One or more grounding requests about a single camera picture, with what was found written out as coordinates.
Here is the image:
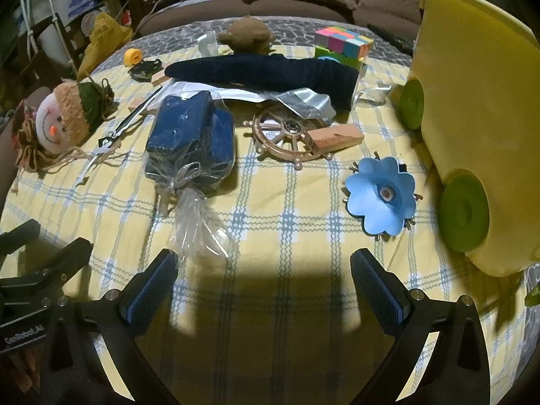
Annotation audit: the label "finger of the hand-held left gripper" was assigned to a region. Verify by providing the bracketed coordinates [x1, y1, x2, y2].
[0, 220, 42, 248]
[21, 237, 93, 288]

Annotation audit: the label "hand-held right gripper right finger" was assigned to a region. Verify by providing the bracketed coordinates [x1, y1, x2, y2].
[349, 248, 495, 405]

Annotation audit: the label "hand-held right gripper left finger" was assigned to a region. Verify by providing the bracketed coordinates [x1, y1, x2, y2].
[40, 248, 181, 405]

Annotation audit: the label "silver sword letter opener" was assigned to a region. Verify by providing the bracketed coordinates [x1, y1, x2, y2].
[90, 86, 163, 165]

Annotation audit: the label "copper ship wheel ornament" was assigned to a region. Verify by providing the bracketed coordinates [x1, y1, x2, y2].
[242, 103, 334, 173]

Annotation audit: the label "yellow storage bin green wheels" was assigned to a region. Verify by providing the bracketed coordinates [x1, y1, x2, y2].
[394, 0, 540, 279]

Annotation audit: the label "dark printed cloth cap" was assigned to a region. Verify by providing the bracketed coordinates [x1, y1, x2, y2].
[164, 56, 359, 112]

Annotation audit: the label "grey stone-pattern desktop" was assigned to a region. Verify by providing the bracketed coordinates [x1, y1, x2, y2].
[90, 19, 418, 77]

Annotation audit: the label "blue flower-shaped ornament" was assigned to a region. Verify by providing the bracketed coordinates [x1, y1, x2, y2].
[344, 156, 419, 237]

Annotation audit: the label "yellow checked tablecloth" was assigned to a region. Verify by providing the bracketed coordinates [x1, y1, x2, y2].
[0, 29, 540, 405]

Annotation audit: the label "small black board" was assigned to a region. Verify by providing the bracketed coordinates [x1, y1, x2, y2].
[129, 60, 163, 81]

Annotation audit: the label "clear plastic wrap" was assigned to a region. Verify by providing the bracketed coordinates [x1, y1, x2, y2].
[196, 31, 395, 119]

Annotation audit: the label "yellow bag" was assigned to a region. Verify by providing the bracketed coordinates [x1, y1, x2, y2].
[78, 12, 133, 81]

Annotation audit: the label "white plastic package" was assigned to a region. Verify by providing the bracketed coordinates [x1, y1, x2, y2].
[173, 80, 271, 103]

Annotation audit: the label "green pink puzzle cube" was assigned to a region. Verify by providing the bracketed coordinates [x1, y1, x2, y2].
[314, 47, 367, 77]

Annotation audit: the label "colourful puzzle cube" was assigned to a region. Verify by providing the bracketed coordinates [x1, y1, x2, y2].
[314, 26, 375, 60]

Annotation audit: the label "black remote control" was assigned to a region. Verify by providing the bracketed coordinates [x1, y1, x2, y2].
[367, 23, 416, 53]

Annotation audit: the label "brown plush bear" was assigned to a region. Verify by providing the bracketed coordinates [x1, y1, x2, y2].
[217, 16, 273, 55]

